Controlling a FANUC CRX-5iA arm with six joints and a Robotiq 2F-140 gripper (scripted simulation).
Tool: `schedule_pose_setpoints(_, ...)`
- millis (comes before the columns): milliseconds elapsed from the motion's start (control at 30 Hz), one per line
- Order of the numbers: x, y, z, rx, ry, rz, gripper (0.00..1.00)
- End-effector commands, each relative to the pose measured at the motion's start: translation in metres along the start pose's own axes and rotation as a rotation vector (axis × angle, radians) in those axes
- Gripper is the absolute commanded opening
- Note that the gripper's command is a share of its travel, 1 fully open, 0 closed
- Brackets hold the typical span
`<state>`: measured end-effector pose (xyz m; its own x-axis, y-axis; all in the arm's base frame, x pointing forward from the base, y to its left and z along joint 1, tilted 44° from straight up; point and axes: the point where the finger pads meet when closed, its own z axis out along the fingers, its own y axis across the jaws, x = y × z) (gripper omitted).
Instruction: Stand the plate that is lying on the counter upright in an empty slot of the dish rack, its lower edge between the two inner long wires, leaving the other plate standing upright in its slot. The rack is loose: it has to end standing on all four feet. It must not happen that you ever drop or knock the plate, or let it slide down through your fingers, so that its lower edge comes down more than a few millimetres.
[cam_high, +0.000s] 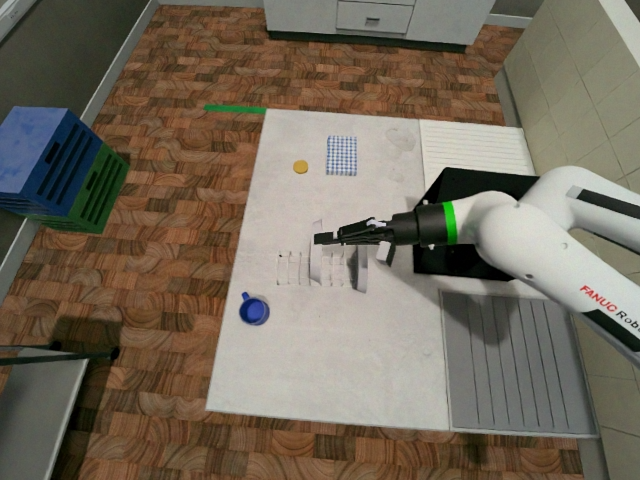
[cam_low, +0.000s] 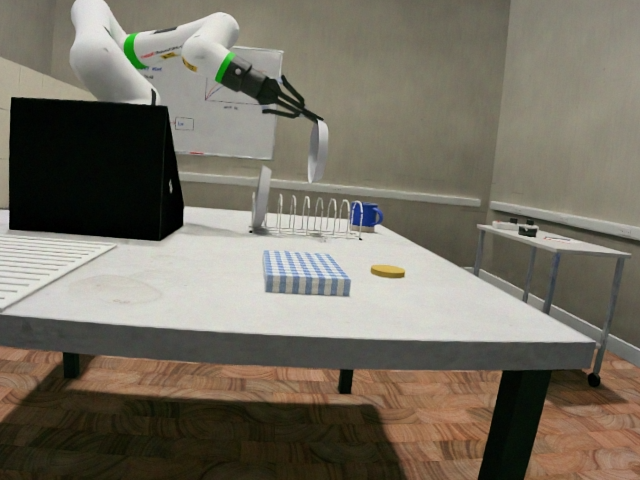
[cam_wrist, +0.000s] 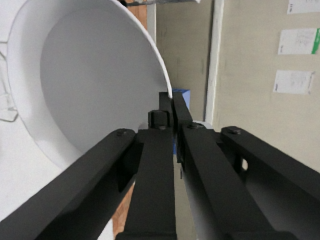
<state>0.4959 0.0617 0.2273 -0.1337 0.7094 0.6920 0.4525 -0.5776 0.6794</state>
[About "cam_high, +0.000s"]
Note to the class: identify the white ribbed draining mat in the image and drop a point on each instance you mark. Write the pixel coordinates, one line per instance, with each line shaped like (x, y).
(472, 146)

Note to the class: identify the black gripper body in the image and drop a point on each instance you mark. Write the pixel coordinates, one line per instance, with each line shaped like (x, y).
(402, 227)

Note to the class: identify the blue mug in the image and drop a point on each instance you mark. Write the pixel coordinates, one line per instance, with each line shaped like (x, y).
(253, 310)

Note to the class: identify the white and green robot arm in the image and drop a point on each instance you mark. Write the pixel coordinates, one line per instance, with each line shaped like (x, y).
(523, 239)

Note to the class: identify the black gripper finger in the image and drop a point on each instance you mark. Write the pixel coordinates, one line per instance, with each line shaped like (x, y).
(364, 241)
(351, 231)

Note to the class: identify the blue and white checked towel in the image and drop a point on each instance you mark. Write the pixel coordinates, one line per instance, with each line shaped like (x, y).
(341, 156)

